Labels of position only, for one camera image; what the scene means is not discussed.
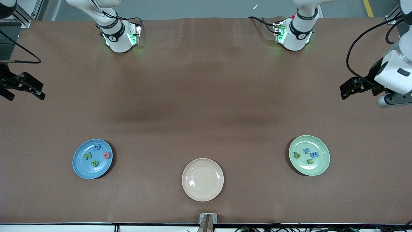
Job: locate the yellow floor tape line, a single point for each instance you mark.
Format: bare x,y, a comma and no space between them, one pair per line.
368,8

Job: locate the blue plate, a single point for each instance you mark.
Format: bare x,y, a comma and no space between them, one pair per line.
87,170

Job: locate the pink letter Q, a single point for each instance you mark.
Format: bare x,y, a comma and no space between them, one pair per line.
104,155

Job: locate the blue letter m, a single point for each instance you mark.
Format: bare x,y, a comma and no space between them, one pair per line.
314,155

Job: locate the green letter N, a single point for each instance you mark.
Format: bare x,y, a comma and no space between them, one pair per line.
88,156

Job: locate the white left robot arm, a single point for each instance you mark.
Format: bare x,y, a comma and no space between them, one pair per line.
297,35

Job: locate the aluminium frame profile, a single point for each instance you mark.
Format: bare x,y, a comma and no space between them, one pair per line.
24,17
393,16

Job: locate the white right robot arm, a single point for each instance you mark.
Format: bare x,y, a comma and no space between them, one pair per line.
117,40

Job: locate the green plate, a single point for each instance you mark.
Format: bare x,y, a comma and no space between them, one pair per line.
320,168

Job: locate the green letter B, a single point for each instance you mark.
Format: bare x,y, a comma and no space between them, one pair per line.
95,163

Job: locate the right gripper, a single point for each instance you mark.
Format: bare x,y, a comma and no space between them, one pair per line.
4,79

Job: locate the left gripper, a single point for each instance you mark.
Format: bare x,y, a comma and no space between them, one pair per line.
374,73

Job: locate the green letter u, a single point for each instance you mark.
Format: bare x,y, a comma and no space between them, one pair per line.
310,162

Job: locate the green letter p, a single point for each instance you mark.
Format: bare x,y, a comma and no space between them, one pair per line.
295,155

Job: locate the blue letter G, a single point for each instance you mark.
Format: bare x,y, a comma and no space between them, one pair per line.
95,147

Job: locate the beige plate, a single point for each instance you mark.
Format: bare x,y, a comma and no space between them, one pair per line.
202,180

